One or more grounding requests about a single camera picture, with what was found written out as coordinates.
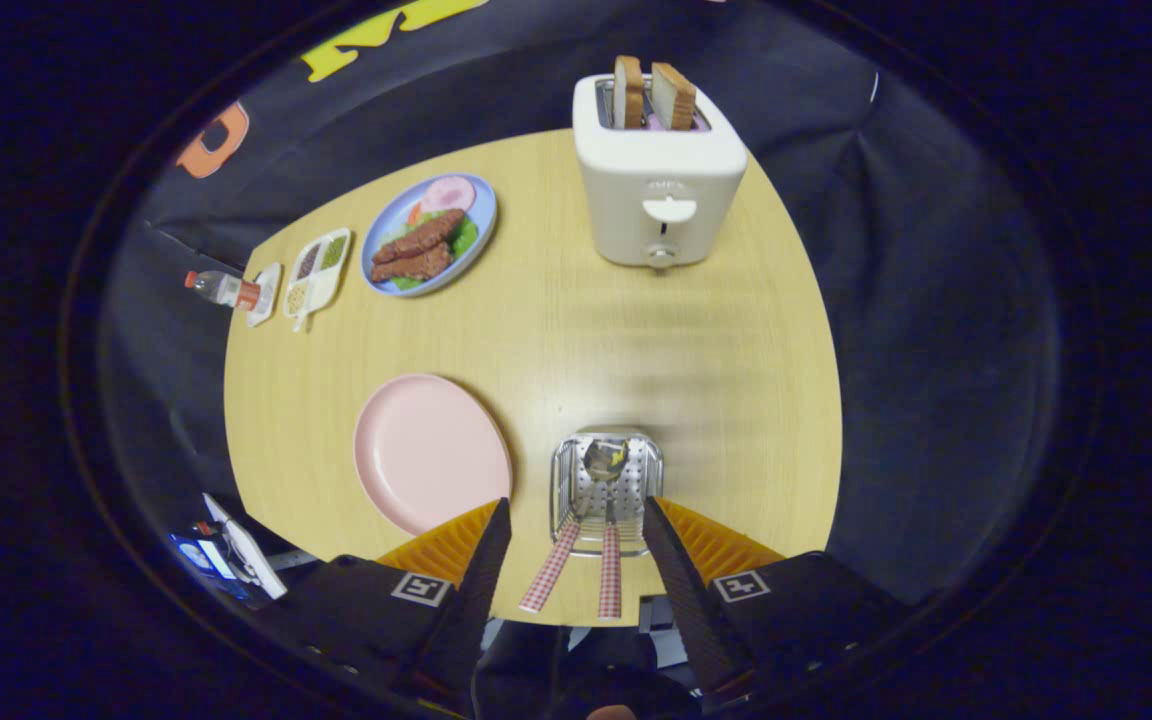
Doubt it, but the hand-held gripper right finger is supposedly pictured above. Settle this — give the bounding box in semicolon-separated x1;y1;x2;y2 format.
641;495;907;701

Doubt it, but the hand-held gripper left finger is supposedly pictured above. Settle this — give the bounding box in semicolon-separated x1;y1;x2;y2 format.
276;497;514;713

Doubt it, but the fork with checkered handle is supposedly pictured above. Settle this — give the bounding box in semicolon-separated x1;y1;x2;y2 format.
598;445;629;620

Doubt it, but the long brown meat strip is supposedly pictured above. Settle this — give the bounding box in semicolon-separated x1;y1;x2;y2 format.
372;208;467;265

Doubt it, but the white device with blue screen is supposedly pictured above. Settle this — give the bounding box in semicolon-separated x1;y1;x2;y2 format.
171;492;289;601

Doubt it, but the blue plate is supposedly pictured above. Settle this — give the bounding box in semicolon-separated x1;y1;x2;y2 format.
360;173;499;298

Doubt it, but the white square coaster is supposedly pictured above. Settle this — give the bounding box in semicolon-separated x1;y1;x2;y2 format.
245;262;283;328

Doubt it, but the pink ham slice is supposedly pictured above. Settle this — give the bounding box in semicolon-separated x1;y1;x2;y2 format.
420;176;477;213

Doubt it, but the metal perforated basket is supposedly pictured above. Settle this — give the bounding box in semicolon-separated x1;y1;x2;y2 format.
549;430;665;558

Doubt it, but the black backdrop cloth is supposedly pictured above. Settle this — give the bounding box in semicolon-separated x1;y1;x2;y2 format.
101;0;1057;601

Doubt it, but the white toaster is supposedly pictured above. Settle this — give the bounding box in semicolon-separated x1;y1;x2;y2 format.
572;73;749;271

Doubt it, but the green lettuce leaf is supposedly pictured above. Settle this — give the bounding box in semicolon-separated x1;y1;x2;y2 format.
386;212;480;291

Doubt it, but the toast slice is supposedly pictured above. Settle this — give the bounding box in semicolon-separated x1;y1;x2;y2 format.
612;55;645;130
650;62;697;131

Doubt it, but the clear water bottle red cap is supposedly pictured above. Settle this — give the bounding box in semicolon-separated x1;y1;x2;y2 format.
184;270;262;311

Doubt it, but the spoon with checkered handle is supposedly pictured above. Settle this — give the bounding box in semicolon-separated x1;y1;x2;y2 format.
519;440;627;614

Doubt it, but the short brown meat strip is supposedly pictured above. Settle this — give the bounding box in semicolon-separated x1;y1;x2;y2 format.
370;243;454;283

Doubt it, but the white divided condiment dish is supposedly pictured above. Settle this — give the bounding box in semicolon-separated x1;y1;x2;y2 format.
282;227;352;333

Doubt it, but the pink plate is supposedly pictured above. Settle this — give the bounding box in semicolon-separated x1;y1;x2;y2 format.
353;374;514;538

